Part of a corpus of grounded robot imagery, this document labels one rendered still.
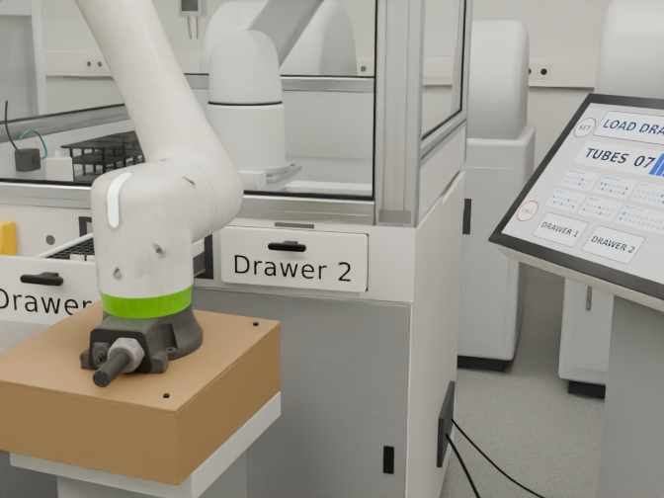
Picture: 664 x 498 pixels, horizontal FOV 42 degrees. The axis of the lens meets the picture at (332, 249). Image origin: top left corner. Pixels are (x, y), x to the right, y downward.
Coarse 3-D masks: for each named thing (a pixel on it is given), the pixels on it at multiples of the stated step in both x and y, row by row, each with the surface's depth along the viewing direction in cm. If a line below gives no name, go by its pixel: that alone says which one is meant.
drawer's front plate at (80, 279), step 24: (0, 264) 143; (24, 264) 142; (48, 264) 141; (72, 264) 140; (0, 288) 144; (24, 288) 143; (48, 288) 142; (72, 288) 141; (96, 288) 140; (0, 312) 146; (24, 312) 144; (48, 312) 143; (72, 312) 142
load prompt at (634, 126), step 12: (612, 120) 137; (624, 120) 135; (636, 120) 133; (648, 120) 131; (660, 120) 130; (600, 132) 138; (612, 132) 136; (624, 132) 134; (636, 132) 132; (648, 132) 130; (660, 132) 128; (660, 144) 127
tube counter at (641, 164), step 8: (640, 152) 129; (648, 152) 127; (656, 152) 126; (640, 160) 128; (648, 160) 126; (656, 160) 125; (632, 168) 128; (640, 168) 127; (648, 168) 126; (656, 168) 124; (656, 176) 123
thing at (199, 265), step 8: (72, 240) 170; (80, 240) 171; (200, 240) 171; (56, 248) 164; (64, 248) 166; (192, 248) 165; (200, 248) 169; (40, 256) 158; (200, 256) 169; (200, 264) 169; (200, 272) 170
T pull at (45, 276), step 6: (24, 276) 139; (30, 276) 138; (36, 276) 138; (42, 276) 138; (48, 276) 138; (54, 276) 140; (24, 282) 139; (30, 282) 138; (36, 282) 138; (42, 282) 138; (48, 282) 138; (54, 282) 137; (60, 282) 137
